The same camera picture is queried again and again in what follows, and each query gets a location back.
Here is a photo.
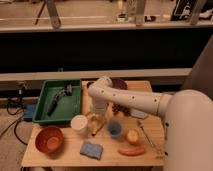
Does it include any black cable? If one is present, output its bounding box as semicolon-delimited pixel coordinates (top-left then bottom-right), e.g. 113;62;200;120
0;87;29;146

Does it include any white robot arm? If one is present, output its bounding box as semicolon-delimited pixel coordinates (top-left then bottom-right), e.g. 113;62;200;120
87;76;213;171

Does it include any dark red grapes bunch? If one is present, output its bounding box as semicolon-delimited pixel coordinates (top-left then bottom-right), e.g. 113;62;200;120
112;104;130;116

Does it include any black handled brush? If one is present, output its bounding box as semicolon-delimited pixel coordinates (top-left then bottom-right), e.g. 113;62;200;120
47;84;72;116

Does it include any white plastic cup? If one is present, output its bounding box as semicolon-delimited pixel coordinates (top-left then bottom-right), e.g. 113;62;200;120
71;115;88;135

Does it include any grey blue folded cloth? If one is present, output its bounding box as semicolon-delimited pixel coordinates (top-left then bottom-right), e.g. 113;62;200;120
131;109;148;119

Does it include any yellow banana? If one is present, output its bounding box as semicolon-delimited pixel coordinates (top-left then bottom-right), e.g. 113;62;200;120
88;113;106;136

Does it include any purple bowl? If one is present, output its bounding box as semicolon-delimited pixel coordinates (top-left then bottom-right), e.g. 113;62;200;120
112;78;128;90

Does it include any green plastic tray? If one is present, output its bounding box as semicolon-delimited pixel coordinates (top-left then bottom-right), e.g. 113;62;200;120
33;79;82;125

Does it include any blue power box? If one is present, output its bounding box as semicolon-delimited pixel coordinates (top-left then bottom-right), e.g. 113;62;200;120
24;104;36;122

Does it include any red orange bowl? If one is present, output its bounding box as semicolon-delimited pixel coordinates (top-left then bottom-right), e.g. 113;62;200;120
35;126;63;154

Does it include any blue plastic cup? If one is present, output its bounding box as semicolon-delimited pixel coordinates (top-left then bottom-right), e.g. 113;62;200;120
107;121;122;138

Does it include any blue sponge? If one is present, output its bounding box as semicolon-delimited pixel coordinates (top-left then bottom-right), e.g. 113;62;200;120
80;141;103;160

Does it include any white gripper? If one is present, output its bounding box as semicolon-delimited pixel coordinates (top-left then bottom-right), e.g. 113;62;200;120
90;100;108;115

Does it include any metal spoon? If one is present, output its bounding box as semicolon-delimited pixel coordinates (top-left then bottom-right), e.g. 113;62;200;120
137;120;155;148

